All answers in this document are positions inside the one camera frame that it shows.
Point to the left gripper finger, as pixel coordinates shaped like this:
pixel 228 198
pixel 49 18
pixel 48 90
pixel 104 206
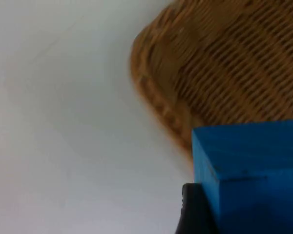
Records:
pixel 197 214

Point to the blue block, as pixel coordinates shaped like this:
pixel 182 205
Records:
pixel 254 175

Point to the pale brown wicker basket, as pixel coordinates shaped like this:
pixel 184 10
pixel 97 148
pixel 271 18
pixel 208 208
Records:
pixel 229 68

